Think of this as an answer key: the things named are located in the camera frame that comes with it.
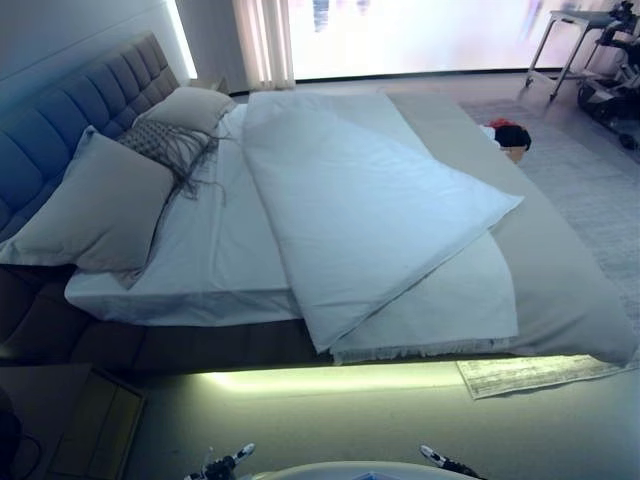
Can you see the red garment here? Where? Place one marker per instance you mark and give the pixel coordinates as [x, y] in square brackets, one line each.
[500, 123]

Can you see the glowing wall light strip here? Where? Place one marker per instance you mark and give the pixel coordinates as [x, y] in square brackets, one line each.
[182, 40]

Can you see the white sheeted mattress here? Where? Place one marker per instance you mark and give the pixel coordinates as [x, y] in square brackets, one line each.
[225, 260]

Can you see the white duvet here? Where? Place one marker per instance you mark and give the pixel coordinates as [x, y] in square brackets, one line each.
[350, 200]

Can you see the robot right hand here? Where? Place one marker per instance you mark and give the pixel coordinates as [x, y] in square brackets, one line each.
[447, 462]

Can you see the small wooden bedside table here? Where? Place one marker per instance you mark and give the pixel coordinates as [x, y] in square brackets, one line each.
[210, 84]

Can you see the metal frame table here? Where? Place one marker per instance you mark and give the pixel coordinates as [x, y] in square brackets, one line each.
[575, 17]

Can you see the large beige pillow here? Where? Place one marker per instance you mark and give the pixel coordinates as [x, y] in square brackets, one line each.
[90, 210]

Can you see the white garment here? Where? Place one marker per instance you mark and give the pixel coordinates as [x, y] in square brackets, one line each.
[489, 134]

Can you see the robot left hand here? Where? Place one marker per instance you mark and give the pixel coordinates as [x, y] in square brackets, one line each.
[220, 467]

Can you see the small beige pillow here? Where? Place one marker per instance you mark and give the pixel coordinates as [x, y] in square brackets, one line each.
[190, 107]

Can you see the tan laundry basket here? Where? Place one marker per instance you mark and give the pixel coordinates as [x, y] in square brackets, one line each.
[515, 156]

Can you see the black wheeled machine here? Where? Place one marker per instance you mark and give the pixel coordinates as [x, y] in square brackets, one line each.
[610, 95]

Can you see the grey fringed woven cushion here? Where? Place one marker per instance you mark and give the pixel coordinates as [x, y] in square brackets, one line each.
[160, 140]

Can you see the wooden nightstand with doors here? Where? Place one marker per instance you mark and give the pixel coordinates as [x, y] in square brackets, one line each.
[75, 415]

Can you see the grey patterned rug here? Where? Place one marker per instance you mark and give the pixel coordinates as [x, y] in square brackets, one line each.
[575, 165]

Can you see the brown upholstered bed frame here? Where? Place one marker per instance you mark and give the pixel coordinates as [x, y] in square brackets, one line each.
[150, 345]

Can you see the black garment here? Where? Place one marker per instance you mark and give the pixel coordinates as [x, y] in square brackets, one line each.
[512, 137]

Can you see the beige bed runner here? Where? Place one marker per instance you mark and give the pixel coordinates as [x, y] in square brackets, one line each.
[550, 280]

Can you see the pale pleated curtain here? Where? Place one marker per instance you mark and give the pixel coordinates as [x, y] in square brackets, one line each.
[262, 40]

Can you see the tufted upholstered headboard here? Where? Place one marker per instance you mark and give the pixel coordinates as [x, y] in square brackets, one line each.
[75, 95]

